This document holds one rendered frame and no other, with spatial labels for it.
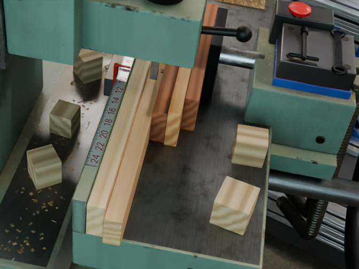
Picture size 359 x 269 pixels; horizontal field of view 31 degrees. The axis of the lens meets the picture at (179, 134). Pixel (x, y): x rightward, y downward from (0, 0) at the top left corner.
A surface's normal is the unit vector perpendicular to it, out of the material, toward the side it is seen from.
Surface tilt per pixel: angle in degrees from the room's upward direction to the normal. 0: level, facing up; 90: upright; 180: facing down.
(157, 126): 90
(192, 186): 0
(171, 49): 90
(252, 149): 90
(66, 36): 90
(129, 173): 0
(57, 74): 0
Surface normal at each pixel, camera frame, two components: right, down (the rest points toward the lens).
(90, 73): 0.56, 0.62
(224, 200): 0.11, -0.72
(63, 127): -0.29, 0.64
